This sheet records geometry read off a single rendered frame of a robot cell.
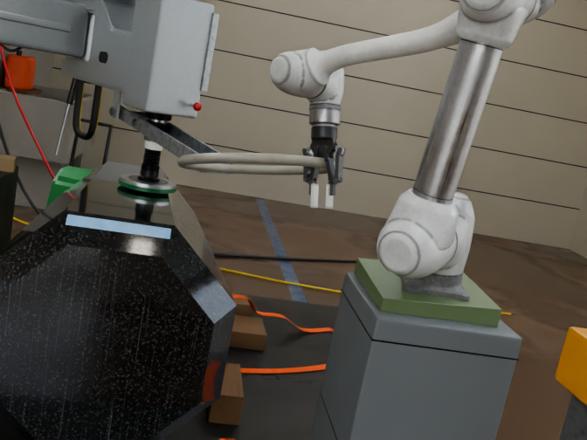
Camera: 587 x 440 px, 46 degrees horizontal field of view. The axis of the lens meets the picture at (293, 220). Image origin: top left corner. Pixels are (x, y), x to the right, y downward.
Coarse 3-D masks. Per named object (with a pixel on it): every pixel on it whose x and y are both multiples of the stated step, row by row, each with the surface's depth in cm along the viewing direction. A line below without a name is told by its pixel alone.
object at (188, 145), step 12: (120, 108) 269; (132, 120) 259; (144, 120) 254; (144, 132) 254; (156, 132) 247; (180, 132) 255; (168, 144) 240; (180, 144) 234; (192, 144) 249; (204, 144) 243; (180, 156) 234
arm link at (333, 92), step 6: (336, 72) 192; (342, 72) 195; (330, 78) 190; (336, 78) 192; (342, 78) 195; (330, 84) 190; (336, 84) 192; (342, 84) 195; (324, 90) 189; (330, 90) 191; (336, 90) 193; (342, 90) 196; (318, 96) 190; (324, 96) 191; (330, 96) 192; (336, 96) 194; (342, 96) 197; (312, 102) 195; (318, 102) 194; (324, 102) 193; (330, 102) 193; (336, 102) 194
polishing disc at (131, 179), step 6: (126, 174) 266; (132, 174) 269; (138, 174) 271; (126, 180) 255; (132, 180) 256; (138, 180) 258; (162, 180) 268; (168, 180) 270; (138, 186) 253; (144, 186) 253; (150, 186) 254; (156, 186) 254; (162, 186) 256; (168, 186) 258; (174, 186) 262
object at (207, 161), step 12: (192, 156) 194; (204, 156) 190; (216, 156) 188; (228, 156) 187; (240, 156) 186; (252, 156) 186; (264, 156) 186; (276, 156) 187; (288, 156) 188; (300, 156) 190; (312, 156) 193; (192, 168) 217; (204, 168) 223; (216, 168) 226; (228, 168) 229; (240, 168) 231; (252, 168) 232; (264, 168) 232; (276, 168) 231; (288, 168) 230; (300, 168) 227; (324, 168) 217
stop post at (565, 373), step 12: (576, 336) 91; (564, 348) 93; (576, 348) 91; (564, 360) 93; (576, 360) 91; (564, 372) 93; (576, 372) 90; (564, 384) 92; (576, 384) 90; (576, 396) 93; (576, 408) 92; (564, 420) 94; (576, 420) 92; (564, 432) 94; (576, 432) 92
